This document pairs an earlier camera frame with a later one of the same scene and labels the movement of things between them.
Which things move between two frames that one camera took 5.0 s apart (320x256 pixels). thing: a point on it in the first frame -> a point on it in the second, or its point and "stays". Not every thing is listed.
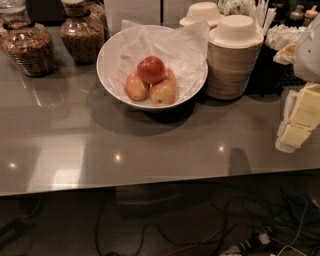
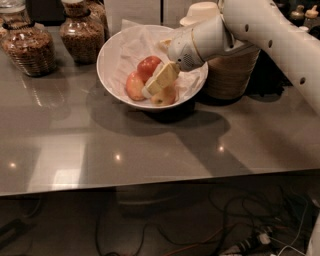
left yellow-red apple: [137, 88] stays
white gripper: [308, 55] -> [182, 49]
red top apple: [151, 69] stays
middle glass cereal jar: [81, 35] stays
